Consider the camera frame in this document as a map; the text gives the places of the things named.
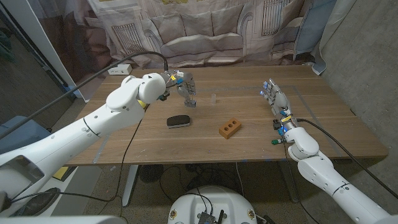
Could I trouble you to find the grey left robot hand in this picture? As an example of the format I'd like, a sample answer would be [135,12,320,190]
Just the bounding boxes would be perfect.
[161,70,198,108]

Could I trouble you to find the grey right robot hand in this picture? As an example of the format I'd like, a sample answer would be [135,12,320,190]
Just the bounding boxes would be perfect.
[260,78,299,129]

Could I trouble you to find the black board eraser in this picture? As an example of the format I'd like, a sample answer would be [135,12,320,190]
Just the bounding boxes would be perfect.
[166,114,191,129]

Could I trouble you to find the brown block with holes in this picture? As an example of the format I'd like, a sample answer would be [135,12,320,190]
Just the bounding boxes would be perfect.
[218,117,243,140]

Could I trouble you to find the printed sofa backdrop cloth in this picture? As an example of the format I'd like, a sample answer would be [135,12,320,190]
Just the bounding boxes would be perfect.
[29,0,358,94]

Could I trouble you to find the white power strip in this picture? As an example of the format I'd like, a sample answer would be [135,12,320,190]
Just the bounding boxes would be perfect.
[107,63,133,76]

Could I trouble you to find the grey table leg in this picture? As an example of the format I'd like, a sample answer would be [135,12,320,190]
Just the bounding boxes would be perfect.
[278,160,300,203]

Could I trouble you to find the black round fan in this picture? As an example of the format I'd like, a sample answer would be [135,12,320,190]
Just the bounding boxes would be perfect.
[139,164,164,184]

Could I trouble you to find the white table leg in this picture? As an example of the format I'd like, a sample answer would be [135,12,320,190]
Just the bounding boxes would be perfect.
[121,164,140,208]

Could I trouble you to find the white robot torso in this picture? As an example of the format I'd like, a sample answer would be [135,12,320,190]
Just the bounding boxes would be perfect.
[167,185,258,224]

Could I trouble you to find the black torso electronics module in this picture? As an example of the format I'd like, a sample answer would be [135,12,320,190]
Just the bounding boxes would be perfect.
[197,210,224,224]

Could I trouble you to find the white pillar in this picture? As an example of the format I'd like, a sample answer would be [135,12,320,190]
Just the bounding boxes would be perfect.
[0,0,84,99]

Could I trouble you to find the yellow pad with black rim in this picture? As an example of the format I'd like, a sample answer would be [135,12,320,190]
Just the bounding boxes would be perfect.
[52,166,70,181]

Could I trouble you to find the blue bin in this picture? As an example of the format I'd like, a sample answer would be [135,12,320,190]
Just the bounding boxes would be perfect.
[0,115,50,153]

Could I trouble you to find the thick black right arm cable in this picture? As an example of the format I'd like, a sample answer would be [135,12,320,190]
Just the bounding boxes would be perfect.
[297,117,398,200]

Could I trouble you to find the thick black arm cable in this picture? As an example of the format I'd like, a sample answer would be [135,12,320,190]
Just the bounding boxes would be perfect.
[297,117,398,200]
[0,50,169,139]

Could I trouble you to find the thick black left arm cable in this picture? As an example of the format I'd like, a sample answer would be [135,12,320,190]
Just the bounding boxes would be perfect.
[0,50,169,139]

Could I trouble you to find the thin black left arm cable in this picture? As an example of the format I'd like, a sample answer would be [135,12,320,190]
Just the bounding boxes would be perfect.
[9,104,150,206]

